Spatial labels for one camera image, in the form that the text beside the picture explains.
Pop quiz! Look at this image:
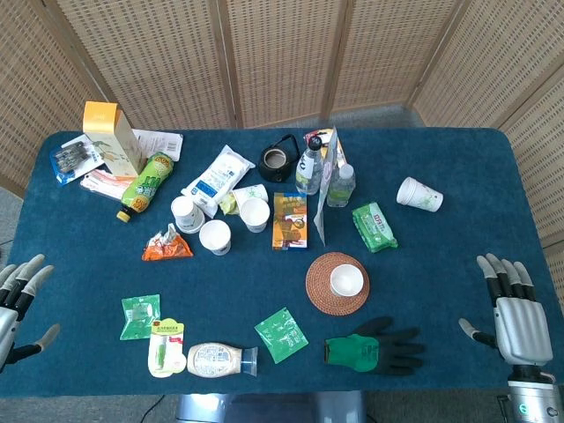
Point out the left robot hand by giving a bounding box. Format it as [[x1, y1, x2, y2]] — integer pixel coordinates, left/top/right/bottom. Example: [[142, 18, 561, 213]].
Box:
[[0, 253, 62, 372]]

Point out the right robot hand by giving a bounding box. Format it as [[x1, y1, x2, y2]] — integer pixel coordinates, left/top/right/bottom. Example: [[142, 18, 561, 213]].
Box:
[[457, 253, 554, 366]]

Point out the white paper cup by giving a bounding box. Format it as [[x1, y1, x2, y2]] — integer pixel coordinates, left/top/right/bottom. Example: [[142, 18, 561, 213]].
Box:
[[330, 265, 364, 297]]

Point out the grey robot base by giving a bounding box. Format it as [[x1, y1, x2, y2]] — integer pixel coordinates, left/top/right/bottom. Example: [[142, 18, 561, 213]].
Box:
[[175, 390, 367, 423]]

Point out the green flower cup stack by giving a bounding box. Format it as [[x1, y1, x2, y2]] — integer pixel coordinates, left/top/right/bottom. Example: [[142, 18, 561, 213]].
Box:
[[396, 176, 444, 214]]

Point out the upturned paper cup stack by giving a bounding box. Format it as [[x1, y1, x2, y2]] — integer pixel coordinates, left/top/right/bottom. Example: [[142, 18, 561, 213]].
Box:
[[170, 196, 206, 234]]

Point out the blue flower paper cup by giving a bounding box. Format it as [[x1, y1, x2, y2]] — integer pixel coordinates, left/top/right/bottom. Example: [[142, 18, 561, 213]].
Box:
[[198, 219, 232, 256], [239, 197, 271, 234]]

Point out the green flower paper cup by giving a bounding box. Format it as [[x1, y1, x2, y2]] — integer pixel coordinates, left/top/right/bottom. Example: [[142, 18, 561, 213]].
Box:
[[232, 183, 270, 206]]

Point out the green sachet with window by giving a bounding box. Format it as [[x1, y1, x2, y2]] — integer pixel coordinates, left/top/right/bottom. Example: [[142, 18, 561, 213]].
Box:
[[119, 293, 162, 342]]

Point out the orange white flat packet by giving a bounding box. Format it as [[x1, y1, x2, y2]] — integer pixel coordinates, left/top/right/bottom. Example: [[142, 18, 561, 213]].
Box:
[[80, 169, 137, 202]]

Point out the blue battery blister pack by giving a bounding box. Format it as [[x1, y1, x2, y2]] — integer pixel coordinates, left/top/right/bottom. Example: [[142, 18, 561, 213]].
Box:
[[48, 134, 106, 187]]

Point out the orange snack bag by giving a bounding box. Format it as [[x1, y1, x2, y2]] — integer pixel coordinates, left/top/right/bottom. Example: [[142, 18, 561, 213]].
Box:
[[141, 222, 194, 262]]

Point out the lip balm blister pack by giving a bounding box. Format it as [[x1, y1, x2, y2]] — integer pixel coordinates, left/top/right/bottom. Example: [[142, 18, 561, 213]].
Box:
[[147, 317, 187, 379]]

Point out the green black work glove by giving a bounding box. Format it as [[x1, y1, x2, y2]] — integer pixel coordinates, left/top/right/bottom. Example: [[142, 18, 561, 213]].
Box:
[[324, 315, 427, 376]]

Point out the green tea drink bottle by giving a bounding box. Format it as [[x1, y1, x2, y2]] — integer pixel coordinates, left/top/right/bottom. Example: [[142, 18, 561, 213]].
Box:
[[115, 152, 175, 222]]

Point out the green wet wipes pack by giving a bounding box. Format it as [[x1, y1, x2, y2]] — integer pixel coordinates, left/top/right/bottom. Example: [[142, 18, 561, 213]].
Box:
[[351, 202, 399, 254]]

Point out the tall yellow carton box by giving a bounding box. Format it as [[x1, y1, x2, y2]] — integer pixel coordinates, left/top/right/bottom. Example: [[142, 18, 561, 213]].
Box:
[[82, 100, 147, 178]]

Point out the woven rattan coaster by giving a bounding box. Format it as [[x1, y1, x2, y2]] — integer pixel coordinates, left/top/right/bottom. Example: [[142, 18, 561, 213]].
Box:
[[305, 252, 371, 316]]

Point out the mayonnaise squeeze bottle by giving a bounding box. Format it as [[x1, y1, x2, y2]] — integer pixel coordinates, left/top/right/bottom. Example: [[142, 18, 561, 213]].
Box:
[[187, 343, 259, 378]]

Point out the white printed paper sheet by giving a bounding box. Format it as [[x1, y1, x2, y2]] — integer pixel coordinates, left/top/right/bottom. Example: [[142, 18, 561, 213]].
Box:
[[131, 129, 184, 162]]

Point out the water bottle white cap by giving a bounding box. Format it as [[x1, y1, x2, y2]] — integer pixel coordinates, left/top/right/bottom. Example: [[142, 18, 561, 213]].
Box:
[[326, 163, 356, 208]]

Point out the yellow-green crumpled packet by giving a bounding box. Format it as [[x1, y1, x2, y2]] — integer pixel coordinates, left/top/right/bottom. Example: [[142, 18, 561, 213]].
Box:
[[219, 193, 241, 216]]

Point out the white blue tissue packet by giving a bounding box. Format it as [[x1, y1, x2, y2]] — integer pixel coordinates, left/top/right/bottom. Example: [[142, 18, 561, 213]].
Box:
[[180, 144, 256, 219]]

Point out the green tea sachet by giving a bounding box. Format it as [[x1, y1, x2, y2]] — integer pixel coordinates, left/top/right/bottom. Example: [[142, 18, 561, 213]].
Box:
[[254, 307, 309, 365]]

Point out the orange blue tea box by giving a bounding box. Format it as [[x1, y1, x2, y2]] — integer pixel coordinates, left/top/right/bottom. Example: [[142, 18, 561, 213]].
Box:
[[271, 191, 308, 251]]

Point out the clear standing plastic package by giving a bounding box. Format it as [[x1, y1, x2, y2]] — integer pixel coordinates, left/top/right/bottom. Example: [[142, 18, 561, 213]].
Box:
[[313, 126, 341, 247]]

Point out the clear soda bottle black cap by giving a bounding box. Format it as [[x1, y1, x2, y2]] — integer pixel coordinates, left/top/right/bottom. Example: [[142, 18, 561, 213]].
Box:
[[294, 135, 325, 197]]

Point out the black teapot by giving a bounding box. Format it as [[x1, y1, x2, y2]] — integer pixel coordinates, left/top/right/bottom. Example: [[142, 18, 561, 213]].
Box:
[[257, 133, 301, 182]]

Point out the bamboo folding screen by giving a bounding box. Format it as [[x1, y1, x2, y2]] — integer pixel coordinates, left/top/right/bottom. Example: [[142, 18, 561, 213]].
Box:
[[0, 0, 564, 309]]

